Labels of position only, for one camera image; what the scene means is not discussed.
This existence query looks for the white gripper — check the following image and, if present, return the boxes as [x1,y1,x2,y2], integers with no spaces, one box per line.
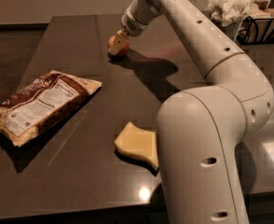
[108,10,149,56]

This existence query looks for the red apple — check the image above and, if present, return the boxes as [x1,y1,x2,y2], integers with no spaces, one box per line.
[107,35,130,58]

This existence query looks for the yellow sponge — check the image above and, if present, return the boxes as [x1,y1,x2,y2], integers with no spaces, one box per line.
[115,122,159,172]

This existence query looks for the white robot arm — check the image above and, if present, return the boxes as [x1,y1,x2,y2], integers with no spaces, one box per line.
[109,0,274,224]

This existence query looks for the grey metal bucket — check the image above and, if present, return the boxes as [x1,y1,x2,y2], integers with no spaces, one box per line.
[220,21,242,41]

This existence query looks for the white crumpled paper napkins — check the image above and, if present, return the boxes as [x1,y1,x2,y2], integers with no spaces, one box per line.
[208,0,255,27]

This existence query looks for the black wire basket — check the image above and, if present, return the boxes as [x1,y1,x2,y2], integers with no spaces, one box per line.
[237,17,274,45]

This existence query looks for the brown white snack bag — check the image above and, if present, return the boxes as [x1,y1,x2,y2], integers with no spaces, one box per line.
[0,70,102,147]

